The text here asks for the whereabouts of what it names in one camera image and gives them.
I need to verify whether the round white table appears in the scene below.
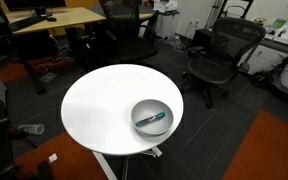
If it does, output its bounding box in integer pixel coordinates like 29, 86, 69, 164
61, 64, 184, 180

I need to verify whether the clear plastic bottle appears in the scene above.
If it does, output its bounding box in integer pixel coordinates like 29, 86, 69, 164
18, 124, 45, 135

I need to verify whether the grey bowl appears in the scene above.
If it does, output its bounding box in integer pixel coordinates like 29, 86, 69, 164
131, 99, 173, 136

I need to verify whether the black keyboard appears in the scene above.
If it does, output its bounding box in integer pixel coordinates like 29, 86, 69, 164
9, 16, 46, 32

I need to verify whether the black electric scooter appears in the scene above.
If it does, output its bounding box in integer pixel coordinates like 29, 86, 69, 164
250, 56, 288, 95

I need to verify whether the black mesh office chair right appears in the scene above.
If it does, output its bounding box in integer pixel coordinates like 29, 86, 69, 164
182, 17, 266, 108

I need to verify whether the black monitor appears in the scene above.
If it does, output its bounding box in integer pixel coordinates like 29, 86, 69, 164
4, 0, 66, 17

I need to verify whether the black computer mouse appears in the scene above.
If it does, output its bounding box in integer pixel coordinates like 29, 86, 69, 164
47, 17, 57, 22

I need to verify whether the black office chair centre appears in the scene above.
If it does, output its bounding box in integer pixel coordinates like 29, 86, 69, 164
99, 0, 158, 63

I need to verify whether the teal and black marker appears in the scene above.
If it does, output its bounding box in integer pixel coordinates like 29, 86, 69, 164
135, 112, 166, 127

